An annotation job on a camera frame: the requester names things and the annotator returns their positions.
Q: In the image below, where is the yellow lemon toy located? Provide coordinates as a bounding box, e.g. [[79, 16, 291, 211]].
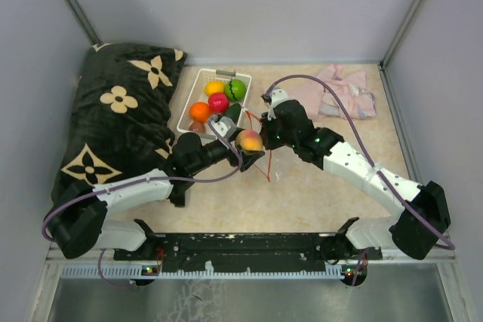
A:
[[204, 81, 225, 97]]

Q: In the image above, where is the black floral plush blanket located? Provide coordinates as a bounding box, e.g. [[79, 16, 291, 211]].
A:
[[51, 43, 187, 201]]

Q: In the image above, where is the white perforated plastic basket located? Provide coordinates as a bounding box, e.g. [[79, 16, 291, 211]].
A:
[[177, 69, 252, 133]]

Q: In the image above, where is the green watermelon ball toy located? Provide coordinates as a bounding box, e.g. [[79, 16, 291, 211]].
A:
[[224, 79, 247, 102]]

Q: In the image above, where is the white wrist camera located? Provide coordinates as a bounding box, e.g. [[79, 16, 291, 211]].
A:
[[261, 87, 290, 107], [207, 115, 238, 140]]

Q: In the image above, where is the clear orange zip bag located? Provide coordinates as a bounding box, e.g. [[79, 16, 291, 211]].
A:
[[242, 107, 275, 182]]

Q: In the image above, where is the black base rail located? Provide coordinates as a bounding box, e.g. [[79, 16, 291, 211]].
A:
[[114, 217, 361, 273]]

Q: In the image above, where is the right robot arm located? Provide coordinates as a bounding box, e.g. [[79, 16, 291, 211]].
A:
[[260, 99, 451, 260]]

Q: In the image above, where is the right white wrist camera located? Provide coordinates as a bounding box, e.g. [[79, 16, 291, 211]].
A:
[[261, 87, 290, 107]]

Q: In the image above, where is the red apple toy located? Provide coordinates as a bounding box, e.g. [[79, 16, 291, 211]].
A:
[[208, 92, 230, 114]]

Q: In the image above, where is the brown passion fruit toy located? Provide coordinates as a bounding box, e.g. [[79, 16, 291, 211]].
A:
[[189, 121, 206, 133]]

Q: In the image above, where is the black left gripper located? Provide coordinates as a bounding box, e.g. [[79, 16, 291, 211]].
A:
[[189, 127, 265, 174]]

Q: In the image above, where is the pink crumpled cloth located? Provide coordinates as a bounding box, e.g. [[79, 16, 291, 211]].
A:
[[287, 64, 377, 121]]

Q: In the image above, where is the dark green avocado toy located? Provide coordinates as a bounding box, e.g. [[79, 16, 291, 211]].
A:
[[223, 103, 242, 124]]

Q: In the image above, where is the peach toy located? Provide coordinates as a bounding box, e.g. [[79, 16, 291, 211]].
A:
[[235, 130, 263, 152]]

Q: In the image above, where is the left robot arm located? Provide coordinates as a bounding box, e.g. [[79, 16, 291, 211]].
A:
[[42, 129, 264, 259]]

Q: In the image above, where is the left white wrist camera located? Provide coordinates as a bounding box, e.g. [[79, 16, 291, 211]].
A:
[[207, 115, 238, 140]]

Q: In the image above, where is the orange fruit toy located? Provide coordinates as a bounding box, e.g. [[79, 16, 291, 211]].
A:
[[189, 102, 212, 123]]

